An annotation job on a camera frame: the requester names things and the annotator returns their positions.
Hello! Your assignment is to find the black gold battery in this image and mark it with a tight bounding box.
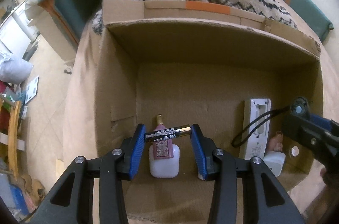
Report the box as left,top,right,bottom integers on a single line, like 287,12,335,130
144,125,191,142

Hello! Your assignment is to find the pink perfume bottle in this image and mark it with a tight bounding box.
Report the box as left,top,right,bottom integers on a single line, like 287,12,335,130
152,114,174,160

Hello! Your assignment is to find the white earbuds case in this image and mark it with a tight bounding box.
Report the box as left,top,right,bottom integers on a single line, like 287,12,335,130
149,144,180,179

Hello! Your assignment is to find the black cable device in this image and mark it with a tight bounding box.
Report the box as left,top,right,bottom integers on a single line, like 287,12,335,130
231,97,309,148

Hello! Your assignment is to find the pink plush keychain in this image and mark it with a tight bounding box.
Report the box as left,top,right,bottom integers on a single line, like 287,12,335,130
267,131,283,152

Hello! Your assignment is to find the white charger plug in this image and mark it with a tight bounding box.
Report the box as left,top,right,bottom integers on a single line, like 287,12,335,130
263,151,286,177

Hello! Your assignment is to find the white remote control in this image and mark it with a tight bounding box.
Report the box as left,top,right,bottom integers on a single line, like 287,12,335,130
239,98,271,160

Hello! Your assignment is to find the white pill bottle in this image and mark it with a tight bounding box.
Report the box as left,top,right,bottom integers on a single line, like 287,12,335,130
198,174,206,181

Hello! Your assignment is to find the person's right hand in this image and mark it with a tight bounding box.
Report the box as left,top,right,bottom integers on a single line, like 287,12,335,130
320,168,339,189

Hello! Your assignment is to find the brown cardboard box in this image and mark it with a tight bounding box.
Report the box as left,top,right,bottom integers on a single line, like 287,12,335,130
90,0,324,224

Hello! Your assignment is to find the white bathroom scale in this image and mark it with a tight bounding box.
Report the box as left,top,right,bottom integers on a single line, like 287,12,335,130
25,76,39,105

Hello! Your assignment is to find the teal cushion with orange stripe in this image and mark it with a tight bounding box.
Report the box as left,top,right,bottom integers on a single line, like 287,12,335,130
283,0,334,42

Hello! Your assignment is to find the white plastic bag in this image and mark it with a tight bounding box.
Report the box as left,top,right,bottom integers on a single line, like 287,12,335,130
1,52,33,85

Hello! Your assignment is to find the teal sofa armrest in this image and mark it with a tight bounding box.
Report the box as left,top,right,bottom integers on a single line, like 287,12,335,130
37,0,102,48

